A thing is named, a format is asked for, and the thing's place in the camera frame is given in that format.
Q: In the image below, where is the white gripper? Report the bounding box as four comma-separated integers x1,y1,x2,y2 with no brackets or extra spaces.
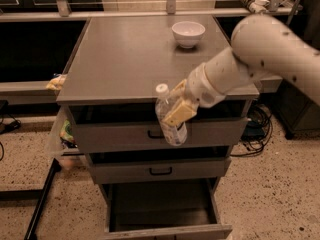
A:
162,63,225,126

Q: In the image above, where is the clear plastic water bottle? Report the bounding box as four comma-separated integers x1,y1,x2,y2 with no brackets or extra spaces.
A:
155,83,187,146

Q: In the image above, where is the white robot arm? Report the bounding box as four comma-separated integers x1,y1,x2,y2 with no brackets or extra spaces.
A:
162,14,320,126

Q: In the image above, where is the middle grey drawer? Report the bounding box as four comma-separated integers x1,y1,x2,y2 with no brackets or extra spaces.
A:
86,147,231,184

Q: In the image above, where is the grey drawer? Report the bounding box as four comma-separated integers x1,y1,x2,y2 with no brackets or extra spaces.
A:
99,179,232,240
86,147,231,184
70,100,248,153

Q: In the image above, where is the top grey drawer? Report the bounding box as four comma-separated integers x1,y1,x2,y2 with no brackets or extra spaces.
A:
70,100,248,153

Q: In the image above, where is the grey drawer cabinet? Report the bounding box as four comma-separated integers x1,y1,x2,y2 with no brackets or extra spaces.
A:
56,14,261,240

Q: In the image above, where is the bottom grey drawer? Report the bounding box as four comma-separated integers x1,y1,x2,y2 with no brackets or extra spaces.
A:
99,179,232,240

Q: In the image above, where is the white ceramic bowl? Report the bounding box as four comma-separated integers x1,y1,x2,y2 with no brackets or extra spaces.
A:
171,21,206,48

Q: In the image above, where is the dark grey cabinet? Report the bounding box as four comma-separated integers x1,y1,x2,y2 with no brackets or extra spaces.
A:
272,80,320,139

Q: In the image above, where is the white power strip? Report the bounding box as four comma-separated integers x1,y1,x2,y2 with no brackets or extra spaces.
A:
240,0,269,14

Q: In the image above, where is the clear plastic storage bin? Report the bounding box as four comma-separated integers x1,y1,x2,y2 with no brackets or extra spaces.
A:
45,109,86,170

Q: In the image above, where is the yellow crumpled bag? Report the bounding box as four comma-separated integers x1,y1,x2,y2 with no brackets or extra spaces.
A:
46,74,67,91

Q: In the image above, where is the black cable bundle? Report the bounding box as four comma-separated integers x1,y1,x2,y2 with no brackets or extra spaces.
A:
230,103,274,158

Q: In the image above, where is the grey metal bench rail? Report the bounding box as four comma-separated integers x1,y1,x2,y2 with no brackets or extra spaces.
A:
0,72,282,105

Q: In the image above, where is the black floor rail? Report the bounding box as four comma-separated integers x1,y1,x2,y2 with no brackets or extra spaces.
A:
0,159,62,240

